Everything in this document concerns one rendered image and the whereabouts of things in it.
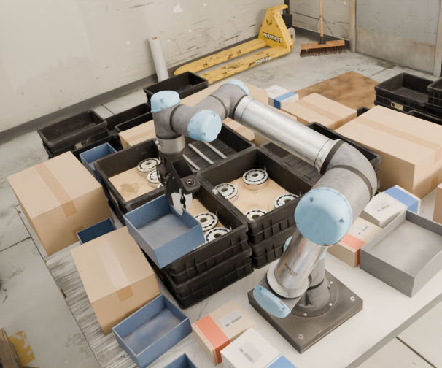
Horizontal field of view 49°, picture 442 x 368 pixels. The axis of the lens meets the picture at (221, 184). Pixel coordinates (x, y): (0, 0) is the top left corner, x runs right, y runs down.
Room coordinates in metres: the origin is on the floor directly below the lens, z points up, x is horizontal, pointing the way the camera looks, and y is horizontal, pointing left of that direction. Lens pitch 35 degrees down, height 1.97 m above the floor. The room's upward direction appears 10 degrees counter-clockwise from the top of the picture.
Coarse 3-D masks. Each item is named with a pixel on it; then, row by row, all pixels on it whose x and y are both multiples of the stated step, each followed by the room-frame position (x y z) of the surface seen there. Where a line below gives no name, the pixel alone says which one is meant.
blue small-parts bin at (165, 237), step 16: (144, 208) 1.17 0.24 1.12; (160, 208) 1.19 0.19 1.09; (128, 224) 1.11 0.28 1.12; (144, 224) 1.16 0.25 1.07; (160, 224) 1.15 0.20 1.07; (176, 224) 1.14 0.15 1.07; (192, 224) 1.09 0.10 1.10; (144, 240) 1.01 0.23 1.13; (160, 240) 1.08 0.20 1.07; (176, 240) 1.00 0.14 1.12; (192, 240) 1.02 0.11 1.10; (160, 256) 0.97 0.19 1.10; (176, 256) 0.99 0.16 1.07
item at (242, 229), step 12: (156, 192) 1.53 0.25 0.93; (132, 204) 1.48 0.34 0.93; (240, 216) 1.29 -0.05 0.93; (240, 228) 1.23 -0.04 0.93; (216, 240) 1.19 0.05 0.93; (228, 240) 1.21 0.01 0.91; (192, 252) 1.16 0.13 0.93; (204, 252) 1.17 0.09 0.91; (168, 264) 1.13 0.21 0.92; (180, 264) 1.13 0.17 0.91
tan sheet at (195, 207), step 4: (192, 200) 1.57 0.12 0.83; (196, 200) 1.57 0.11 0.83; (192, 204) 1.54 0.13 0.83; (196, 204) 1.54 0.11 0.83; (200, 204) 1.53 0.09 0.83; (192, 208) 1.52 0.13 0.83; (196, 208) 1.51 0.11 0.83; (200, 208) 1.51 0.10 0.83; (204, 208) 1.51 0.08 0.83; (192, 212) 1.49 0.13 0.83; (196, 212) 1.49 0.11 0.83; (200, 212) 1.48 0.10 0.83; (220, 224) 1.39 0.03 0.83
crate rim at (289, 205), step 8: (248, 152) 1.69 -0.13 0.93; (264, 152) 1.67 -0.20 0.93; (232, 160) 1.66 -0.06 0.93; (272, 160) 1.61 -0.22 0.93; (208, 168) 1.63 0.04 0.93; (288, 168) 1.53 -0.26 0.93; (200, 176) 1.58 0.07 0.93; (296, 176) 1.47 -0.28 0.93; (208, 184) 1.52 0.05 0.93; (312, 184) 1.40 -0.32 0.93; (224, 200) 1.40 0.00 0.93; (296, 200) 1.32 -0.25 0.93; (232, 208) 1.35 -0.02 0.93; (280, 208) 1.30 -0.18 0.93; (288, 208) 1.31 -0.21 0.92; (264, 216) 1.27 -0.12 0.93; (272, 216) 1.28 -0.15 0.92; (248, 224) 1.25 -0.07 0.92; (256, 224) 1.25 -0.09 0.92
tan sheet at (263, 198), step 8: (240, 184) 1.62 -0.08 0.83; (272, 184) 1.58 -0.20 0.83; (240, 192) 1.57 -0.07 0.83; (248, 192) 1.56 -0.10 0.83; (256, 192) 1.55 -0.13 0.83; (264, 192) 1.54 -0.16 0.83; (272, 192) 1.53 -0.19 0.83; (280, 192) 1.52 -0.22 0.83; (240, 200) 1.52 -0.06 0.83; (248, 200) 1.51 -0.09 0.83; (256, 200) 1.50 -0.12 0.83; (264, 200) 1.49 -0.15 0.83; (272, 200) 1.48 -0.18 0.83; (240, 208) 1.47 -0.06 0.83; (248, 208) 1.46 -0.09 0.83; (256, 208) 1.45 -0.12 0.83; (264, 208) 1.44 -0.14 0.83; (272, 208) 1.43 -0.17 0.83
